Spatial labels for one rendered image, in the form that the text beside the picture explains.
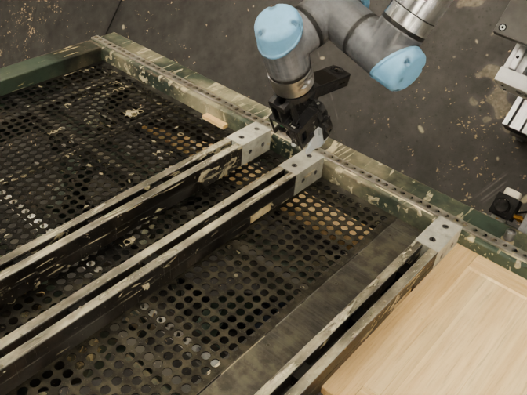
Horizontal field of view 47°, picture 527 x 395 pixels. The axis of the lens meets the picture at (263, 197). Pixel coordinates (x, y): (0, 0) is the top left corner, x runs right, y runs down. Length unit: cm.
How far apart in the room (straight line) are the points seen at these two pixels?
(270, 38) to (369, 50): 15
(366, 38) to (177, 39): 238
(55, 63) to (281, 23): 133
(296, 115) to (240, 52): 195
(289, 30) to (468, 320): 75
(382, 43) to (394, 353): 63
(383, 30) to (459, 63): 166
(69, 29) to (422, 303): 295
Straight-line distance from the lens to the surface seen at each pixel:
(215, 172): 162
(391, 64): 93
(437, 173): 251
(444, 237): 148
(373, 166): 170
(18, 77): 212
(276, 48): 95
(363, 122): 264
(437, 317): 137
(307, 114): 111
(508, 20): 149
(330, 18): 99
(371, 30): 96
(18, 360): 119
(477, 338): 136
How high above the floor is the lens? 242
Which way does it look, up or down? 60 degrees down
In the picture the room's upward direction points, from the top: 80 degrees counter-clockwise
